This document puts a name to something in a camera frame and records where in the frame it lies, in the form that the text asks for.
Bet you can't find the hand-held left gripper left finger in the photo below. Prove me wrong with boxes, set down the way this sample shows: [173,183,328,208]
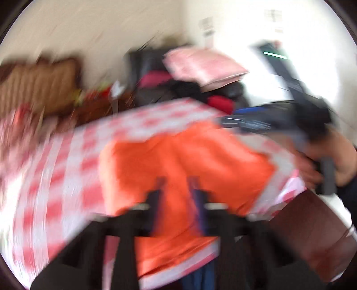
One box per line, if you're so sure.
[30,176,165,290]

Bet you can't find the light pink pillow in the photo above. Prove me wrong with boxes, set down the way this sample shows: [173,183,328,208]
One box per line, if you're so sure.
[163,47,249,85]

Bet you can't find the pink white checked cloth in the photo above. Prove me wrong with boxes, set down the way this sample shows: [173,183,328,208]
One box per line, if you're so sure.
[0,97,307,290]

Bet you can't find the red cloth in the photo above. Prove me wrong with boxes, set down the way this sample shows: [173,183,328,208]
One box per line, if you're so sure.
[208,96,234,114]

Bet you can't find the person's right hand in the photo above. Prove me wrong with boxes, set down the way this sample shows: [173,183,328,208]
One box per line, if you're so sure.
[294,130,357,190]

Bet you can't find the floral bed sheet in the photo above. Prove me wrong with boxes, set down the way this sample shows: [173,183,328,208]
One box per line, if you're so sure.
[0,103,42,168]

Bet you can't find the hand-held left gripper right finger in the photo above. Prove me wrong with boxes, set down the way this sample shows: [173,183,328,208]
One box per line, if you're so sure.
[188,176,327,290]

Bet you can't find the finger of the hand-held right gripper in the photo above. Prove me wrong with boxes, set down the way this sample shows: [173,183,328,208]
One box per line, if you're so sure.
[233,104,279,115]
[215,116,273,133]

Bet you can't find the magenta cloth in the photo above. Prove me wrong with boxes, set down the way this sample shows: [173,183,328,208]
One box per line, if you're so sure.
[138,71,173,88]

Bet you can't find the black leather chair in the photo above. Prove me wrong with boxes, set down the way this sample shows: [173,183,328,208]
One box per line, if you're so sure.
[127,49,251,115]

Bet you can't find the tufted wooden headboard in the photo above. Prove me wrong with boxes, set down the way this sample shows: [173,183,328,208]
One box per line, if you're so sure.
[0,57,83,115]

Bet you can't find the wooden nightstand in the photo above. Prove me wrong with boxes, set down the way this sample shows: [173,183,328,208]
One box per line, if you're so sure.
[73,92,137,126]

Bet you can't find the white tissue pack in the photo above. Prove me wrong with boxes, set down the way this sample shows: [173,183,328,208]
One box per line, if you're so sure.
[110,80,127,97]

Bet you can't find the orange pants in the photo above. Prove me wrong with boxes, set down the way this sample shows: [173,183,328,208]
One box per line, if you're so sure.
[99,121,276,279]

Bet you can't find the brown wooden footboard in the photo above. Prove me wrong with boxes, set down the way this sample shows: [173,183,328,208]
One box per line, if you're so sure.
[268,190,352,283]

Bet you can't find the person's blue jeans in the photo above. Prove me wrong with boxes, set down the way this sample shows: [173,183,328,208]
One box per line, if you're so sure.
[181,245,221,290]

